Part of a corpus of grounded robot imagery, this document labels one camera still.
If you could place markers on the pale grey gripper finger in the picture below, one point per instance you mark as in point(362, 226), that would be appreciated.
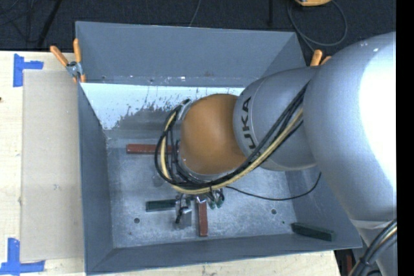
point(178, 214)
point(186, 218)

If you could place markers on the red-brown flat block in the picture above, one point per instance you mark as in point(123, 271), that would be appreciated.
point(202, 223)
point(142, 149)

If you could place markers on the dark green flat block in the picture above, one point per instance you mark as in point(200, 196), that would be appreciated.
point(313, 231)
point(159, 205)

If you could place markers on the grey metal bin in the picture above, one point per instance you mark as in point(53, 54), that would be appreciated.
point(136, 177)

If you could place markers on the pale brown flat board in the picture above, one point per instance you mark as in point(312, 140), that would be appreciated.
point(48, 165)

